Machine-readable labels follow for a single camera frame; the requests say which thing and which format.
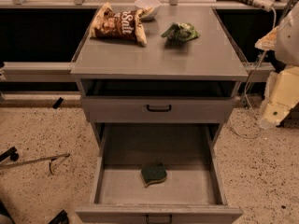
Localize green crumpled snack bag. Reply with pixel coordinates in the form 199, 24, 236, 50
161, 22, 200, 42

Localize grey horizontal rail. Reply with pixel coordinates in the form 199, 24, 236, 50
1, 62, 74, 82

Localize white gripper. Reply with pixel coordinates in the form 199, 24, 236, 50
255, 27, 299, 129

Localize green yellow sponge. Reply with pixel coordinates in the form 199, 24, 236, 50
141, 163, 167, 187

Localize open grey middle drawer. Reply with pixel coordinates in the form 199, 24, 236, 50
76, 124, 242, 224

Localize white bowl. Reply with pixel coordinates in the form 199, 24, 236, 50
135, 0, 161, 21

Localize metal rod on floor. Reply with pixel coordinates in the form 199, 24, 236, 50
0, 153, 70, 175

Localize brown salt chip bag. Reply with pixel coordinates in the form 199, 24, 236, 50
89, 2, 153, 46

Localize black bracket on floor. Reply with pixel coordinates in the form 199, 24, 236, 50
0, 147, 19, 161

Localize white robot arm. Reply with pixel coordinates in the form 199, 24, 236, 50
255, 3, 299, 129

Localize white cable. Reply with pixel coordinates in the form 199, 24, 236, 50
229, 7, 278, 140

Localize black object bottom left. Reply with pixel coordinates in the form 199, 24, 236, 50
49, 210, 69, 224

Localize closed grey top drawer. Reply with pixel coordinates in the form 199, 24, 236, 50
81, 97, 234, 123

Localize grey drawer cabinet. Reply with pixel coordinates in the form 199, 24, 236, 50
71, 5, 248, 144

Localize black block on floor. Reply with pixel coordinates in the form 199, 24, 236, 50
52, 97, 64, 109

